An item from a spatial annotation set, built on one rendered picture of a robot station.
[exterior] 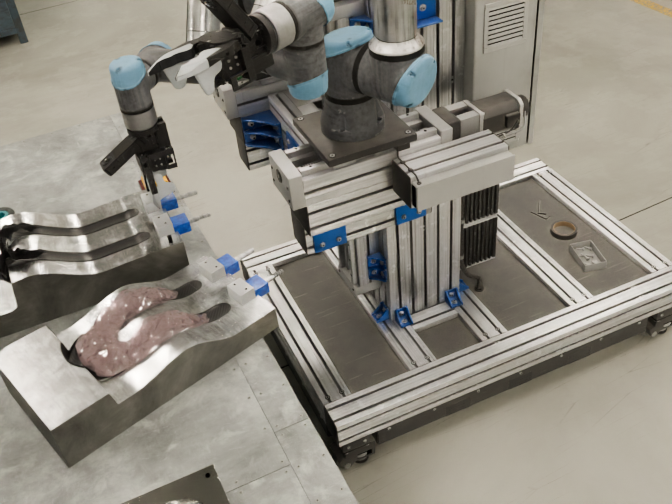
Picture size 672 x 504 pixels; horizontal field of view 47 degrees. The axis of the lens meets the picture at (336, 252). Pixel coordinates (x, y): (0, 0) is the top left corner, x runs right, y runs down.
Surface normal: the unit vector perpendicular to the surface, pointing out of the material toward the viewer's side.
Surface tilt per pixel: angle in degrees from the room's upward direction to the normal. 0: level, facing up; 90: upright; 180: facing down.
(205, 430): 0
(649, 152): 0
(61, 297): 90
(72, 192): 0
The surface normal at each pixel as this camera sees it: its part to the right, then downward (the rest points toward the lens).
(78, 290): 0.43, 0.54
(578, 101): -0.08, -0.77
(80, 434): 0.67, 0.42
